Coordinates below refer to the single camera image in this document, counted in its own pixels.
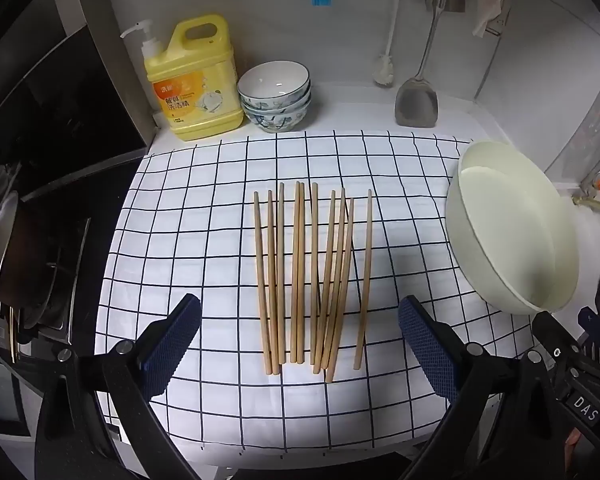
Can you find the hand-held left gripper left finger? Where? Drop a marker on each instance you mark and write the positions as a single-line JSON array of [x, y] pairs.
[[172, 345]]

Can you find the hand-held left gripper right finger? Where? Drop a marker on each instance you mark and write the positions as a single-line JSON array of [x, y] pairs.
[[427, 347]]

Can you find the single wooden chopstick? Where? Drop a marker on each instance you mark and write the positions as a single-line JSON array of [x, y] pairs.
[[272, 280], [281, 240], [262, 280], [365, 280]]

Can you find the large cream bowl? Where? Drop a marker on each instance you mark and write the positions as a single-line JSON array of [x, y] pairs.
[[505, 240]]

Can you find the bunch of wooden chopsticks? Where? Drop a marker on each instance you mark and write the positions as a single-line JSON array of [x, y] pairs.
[[314, 270]]

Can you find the black gas stove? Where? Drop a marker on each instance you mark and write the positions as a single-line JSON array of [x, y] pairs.
[[65, 280]]

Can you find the black grid white cloth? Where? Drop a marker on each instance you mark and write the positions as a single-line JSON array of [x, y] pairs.
[[190, 220]]

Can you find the metal spatula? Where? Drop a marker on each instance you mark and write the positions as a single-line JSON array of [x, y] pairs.
[[416, 105]]

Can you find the blue patterned ceramic bowl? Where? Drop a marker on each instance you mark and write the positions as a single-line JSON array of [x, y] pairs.
[[277, 122], [300, 106], [275, 80]]

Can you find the yellow dish soap bottle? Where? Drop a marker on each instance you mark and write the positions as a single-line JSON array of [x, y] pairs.
[[195, 90]]

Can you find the white dish brush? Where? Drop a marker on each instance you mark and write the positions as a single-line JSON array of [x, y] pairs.
[[386, 67]]

